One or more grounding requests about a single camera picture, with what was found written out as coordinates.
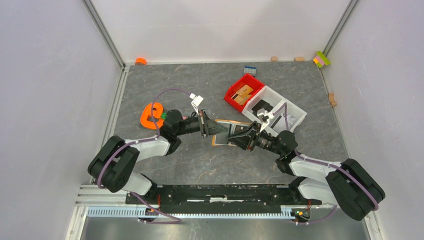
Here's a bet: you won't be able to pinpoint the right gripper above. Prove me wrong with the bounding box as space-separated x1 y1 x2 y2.
227 120 283 156

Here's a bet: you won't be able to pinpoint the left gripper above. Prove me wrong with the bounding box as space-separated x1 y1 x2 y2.
175 109 228 137

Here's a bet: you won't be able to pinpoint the grey credit card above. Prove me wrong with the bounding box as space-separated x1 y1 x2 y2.
228 123 247 137

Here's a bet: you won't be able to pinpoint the orange card holder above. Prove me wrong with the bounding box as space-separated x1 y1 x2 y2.
211 119 251 147

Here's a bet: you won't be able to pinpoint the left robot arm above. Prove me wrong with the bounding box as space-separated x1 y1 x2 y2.
87 109 228 204

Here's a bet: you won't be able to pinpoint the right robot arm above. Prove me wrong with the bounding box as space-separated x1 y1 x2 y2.
228 122 386 221

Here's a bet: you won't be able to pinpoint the cards in white bin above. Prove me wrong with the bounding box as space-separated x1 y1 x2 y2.
272 113 297 132

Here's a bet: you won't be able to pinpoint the black wallet in bin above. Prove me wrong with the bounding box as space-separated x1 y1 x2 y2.
252 99 274 117

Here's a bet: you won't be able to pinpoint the red plastic bin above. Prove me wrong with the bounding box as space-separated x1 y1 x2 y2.
224 73 265 113

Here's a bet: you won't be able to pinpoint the white bin near red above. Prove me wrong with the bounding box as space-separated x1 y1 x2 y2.
241 85 286 122

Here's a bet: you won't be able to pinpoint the white bin far right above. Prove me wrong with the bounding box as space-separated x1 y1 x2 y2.
260 99 307 137

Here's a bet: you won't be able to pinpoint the blue lego brick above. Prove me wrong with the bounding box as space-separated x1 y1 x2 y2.
243 66 257 76

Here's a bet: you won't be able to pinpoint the colourful block stack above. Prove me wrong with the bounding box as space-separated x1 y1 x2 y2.
312 51 331 69

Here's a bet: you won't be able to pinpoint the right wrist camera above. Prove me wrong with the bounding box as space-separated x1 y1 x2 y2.
257 110 275 132

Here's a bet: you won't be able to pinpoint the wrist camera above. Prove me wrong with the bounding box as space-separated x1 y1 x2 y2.
257 110 275 132
189 93 204 115

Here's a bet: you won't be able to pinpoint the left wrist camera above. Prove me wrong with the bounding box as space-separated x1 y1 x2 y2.
189 93 204 115

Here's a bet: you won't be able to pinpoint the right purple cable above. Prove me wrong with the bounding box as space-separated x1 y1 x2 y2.
271 101 380 226

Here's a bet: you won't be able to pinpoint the purple cable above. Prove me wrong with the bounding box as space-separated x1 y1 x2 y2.
271 101 380 226
96 88 195 225

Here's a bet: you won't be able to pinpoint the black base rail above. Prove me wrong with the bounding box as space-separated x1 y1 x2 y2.
142 184 322 214

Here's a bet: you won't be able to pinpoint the wooden block on rail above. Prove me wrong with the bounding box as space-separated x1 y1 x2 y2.
328 92 338 108

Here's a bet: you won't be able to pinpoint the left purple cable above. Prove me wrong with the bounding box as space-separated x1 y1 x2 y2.
96 88 195 225

